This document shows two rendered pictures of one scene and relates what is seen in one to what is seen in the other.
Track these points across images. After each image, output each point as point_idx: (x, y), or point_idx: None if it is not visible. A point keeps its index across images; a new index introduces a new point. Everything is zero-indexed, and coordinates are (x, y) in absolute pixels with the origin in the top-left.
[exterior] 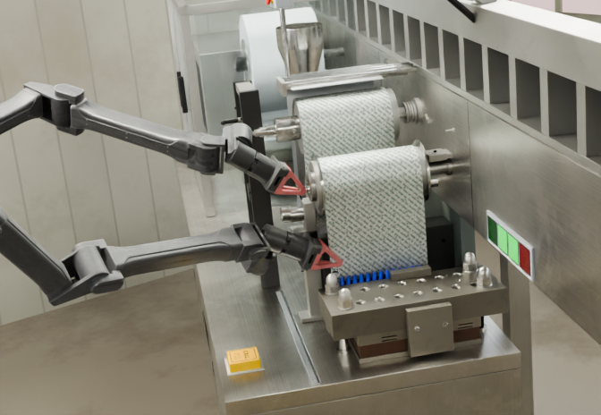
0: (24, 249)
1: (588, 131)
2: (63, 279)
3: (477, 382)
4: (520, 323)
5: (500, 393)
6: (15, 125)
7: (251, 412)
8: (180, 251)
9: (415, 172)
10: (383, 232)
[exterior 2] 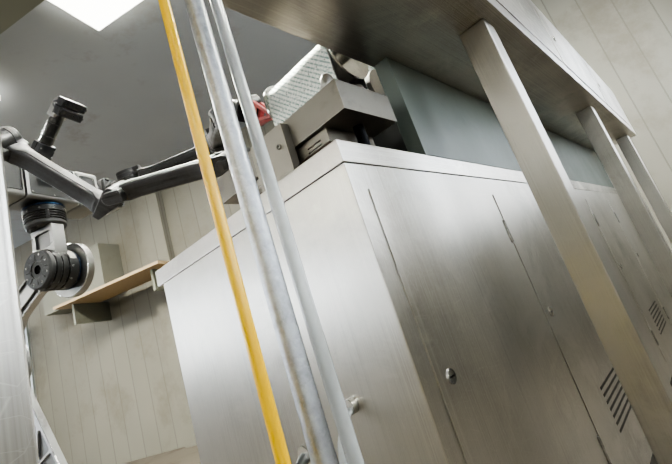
0: (47, 173)
1: None
2: (91, 197)
3: (302, 199)
4: (542, 181)
5: (331, 207)
6: (192, 158)
7: (166, 279)
8: (164, 171)
9: (320, 48)
10: None
